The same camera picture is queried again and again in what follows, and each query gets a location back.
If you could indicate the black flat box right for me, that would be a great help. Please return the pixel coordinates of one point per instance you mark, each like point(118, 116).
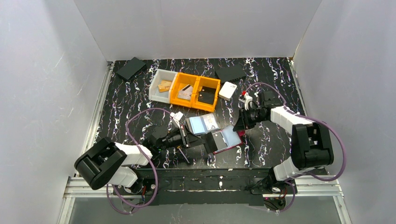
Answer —
point(230, 74)

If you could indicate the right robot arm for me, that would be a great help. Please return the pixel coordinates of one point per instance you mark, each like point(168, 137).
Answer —
point(311, 146)

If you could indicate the gold card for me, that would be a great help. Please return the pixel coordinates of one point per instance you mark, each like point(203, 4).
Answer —
point(163, 87)
point(166, 82)

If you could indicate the silver VIP card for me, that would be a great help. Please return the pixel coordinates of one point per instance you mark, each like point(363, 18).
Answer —
point(185, 92)

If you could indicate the yellow bin with black card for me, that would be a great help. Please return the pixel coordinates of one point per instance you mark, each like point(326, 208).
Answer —
point(208, 82)

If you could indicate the white small box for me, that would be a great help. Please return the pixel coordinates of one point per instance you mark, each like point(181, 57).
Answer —
point(227, 90)

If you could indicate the red card holder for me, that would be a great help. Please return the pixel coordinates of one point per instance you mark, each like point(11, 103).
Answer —
point(226, 139)

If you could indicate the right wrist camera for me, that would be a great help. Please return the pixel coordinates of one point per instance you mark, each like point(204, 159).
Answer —
point(246, 99)

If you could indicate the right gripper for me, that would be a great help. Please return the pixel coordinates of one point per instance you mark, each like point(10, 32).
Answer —
point(245, 116)

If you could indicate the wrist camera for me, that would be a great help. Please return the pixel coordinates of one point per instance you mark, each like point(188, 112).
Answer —
point(246, 99)
point(177, 119)

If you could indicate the aluminium table rail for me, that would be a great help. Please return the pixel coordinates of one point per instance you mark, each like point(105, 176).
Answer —
point(76, 187)

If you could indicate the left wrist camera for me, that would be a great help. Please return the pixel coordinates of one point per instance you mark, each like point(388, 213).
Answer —
point(177, 119)

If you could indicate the gold card in white bin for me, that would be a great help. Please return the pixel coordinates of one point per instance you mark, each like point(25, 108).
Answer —
point(166, 82)

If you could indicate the black flat box left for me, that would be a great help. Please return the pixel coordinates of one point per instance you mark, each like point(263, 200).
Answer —
point(131, 69)

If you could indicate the black flat box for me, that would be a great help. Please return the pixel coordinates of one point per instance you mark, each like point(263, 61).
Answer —
point(230, 74)
point(131, 69)

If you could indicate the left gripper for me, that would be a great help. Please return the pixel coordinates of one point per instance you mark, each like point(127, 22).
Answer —
point(186, 138)

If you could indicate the yellow bin with silver card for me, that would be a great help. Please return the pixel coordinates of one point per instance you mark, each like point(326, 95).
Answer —
point(181, 81)

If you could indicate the grey card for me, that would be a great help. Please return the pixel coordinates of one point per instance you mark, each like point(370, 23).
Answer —
point(206, 95)

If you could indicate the white plastic bin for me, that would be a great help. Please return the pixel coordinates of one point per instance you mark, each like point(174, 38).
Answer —
point(154, 94)

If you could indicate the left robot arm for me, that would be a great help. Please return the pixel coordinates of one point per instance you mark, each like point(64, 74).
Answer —
point(107, 162)

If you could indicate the black yellow screwdriver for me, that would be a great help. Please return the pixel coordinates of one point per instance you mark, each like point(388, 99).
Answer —
point(184, 156)

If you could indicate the black VIP card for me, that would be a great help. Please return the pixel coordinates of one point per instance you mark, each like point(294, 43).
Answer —
point(210, 143)

